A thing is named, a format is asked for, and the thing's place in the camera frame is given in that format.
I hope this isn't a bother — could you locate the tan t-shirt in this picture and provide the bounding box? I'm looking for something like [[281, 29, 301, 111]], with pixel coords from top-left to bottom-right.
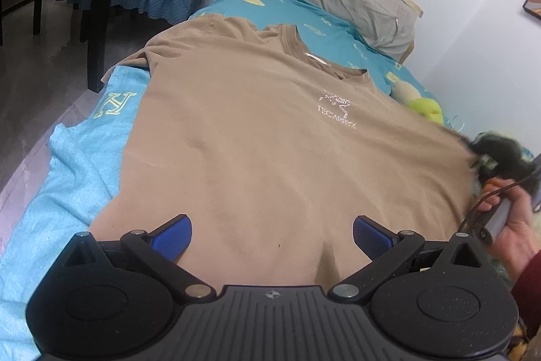
[[90, 15, 474, 288]]

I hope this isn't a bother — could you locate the person right hand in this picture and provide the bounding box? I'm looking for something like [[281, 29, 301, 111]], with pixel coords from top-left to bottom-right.
[[478, 185, 540, 283]]

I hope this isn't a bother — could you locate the green plush toy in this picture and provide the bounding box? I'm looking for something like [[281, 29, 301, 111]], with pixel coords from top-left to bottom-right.
[[391, 81, 444, 126]]

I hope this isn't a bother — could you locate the teal patterned bed sheet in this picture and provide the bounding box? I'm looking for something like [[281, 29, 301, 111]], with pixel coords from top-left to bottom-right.
[[0, 0, 445, 361]]

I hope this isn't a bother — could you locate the white charging cable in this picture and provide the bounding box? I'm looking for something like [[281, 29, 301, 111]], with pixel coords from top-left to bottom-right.
[[445, 114, 466, 134]]

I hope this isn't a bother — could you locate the gold leaf wall painting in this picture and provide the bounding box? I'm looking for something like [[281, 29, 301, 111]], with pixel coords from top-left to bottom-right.
[[523, 0, 541, 19]]

